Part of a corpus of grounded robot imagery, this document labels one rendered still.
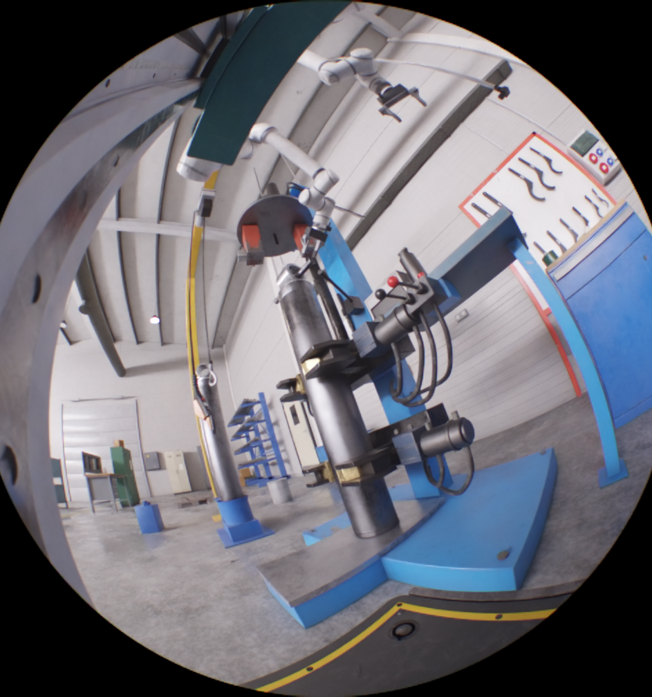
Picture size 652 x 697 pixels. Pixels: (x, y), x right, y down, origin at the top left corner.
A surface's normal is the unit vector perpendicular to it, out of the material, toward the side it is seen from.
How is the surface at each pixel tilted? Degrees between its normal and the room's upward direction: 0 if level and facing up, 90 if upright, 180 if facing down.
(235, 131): 180
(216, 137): 180
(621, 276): 90
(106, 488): 90
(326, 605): 90
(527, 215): 90
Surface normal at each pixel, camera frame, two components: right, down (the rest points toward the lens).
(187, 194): 0.22, 0.87
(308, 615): 0.49, -0.48
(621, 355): -0.81, 0.05
